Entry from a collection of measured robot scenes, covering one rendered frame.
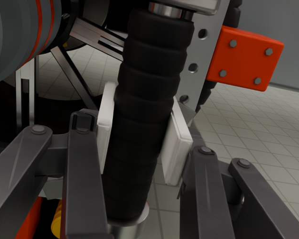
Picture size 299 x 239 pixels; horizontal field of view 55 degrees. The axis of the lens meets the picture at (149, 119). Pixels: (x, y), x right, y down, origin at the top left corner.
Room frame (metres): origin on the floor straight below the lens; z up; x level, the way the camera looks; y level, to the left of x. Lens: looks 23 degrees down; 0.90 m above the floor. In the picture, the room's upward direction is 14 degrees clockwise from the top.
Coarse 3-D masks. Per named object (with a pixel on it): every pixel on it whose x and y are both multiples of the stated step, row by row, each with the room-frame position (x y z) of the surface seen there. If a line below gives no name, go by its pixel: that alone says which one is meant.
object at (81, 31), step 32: (64, 0) 0.49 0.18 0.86; (64, 32) 0.45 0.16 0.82; (96, 32) 0.46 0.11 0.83; (32, 64) 0.45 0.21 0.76; (64, 64) 0.45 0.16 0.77; (0, 96) 0.57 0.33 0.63; (32, 96) 0.45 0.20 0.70; (96, 96) 0.66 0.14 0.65; (0, 128) 0.46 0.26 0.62; (64, 128) 0.50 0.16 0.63
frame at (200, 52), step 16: (224, 0) 0.38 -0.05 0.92; (192, 16) 0.38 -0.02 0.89; (208, 16) 0.38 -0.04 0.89; (224, 16) 0.38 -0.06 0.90; (208, 32) 0.38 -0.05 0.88; (192, 48) 0.38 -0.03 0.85; (208, 48) 0.38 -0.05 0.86; (192, 64) 0.42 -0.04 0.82; (208, 64) 0.38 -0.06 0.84; (192, 80) 0.38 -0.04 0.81; (176, 96) 0.38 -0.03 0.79; (192, 96) 0.38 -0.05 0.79; (192, 112) 0.38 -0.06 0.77; (48, 176) 0.35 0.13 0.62; (48, 192) 0.35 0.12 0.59
